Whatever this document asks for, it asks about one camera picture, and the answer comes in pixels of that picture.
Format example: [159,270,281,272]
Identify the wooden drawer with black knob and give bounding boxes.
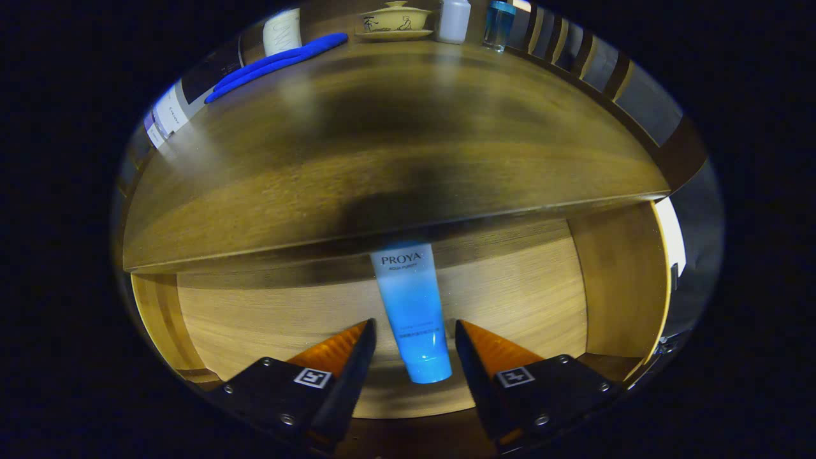
[127,199,676,459]

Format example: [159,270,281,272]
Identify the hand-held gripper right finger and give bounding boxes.
[454,319,622,455]

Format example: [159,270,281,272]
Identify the thin white book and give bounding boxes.
[148,108,170,150]

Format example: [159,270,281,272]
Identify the beige lidded teacup with saucer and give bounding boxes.
[356,0,434,42]

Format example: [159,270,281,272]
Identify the white bottle with blue cap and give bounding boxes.
[435,0,472,45]

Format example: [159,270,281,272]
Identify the clear blue bottle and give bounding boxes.
[482,0,517,53]

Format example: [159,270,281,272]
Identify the white pump bottle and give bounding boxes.
[263,8,303,57]

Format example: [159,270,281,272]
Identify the blue cosmetic tube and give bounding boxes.
[370,242,453,385]

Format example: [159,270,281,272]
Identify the wooden countertop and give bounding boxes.
[121,40,671,275]

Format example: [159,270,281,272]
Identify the blue cloth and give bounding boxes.
[204,33,349,105]

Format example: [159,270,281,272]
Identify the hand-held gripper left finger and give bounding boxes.
[210,319,378,456]

